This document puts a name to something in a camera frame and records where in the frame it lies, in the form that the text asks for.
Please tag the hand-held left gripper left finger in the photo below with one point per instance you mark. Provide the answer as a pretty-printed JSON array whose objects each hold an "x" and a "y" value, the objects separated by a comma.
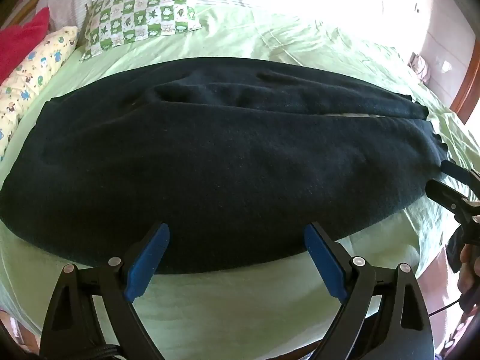
[{"x": 144, "y": 262}]

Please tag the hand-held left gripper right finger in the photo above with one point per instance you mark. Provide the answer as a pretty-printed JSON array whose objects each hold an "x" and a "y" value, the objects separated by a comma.
[{"x": 326, "y": 262}]

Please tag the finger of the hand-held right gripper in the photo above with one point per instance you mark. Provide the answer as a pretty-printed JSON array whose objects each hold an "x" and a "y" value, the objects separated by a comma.
[
  {"x": 446, "y": 195},
  {"x": 459, "y": 172}
]

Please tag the dark navy pants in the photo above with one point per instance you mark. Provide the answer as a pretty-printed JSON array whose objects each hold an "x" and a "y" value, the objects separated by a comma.
[{"x": 210, "y": 165}]

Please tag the person's right hand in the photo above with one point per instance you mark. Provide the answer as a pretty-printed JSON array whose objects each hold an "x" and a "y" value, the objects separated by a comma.
[{"x": 468, "y": 266}]

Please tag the light green bed sheet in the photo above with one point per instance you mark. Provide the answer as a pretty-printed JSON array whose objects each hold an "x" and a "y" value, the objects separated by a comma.
[{"x": 262, "y": 307}]

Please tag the yellow cartoon print bolster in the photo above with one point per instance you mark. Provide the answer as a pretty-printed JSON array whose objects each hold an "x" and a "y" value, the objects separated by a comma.
[{"x": 30, "y": 78}]

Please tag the green frog print pillow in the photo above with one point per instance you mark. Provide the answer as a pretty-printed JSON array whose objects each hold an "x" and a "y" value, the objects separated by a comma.
[{"x": 140, "y": 15}]

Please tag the red cushion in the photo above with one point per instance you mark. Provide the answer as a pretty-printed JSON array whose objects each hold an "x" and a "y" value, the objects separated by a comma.
[{"x": 18, "y": 41}]

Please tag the wooden door frame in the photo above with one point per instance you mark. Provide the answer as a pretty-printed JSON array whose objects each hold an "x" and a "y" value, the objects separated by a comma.
[{"x": 468, "y": 90}]

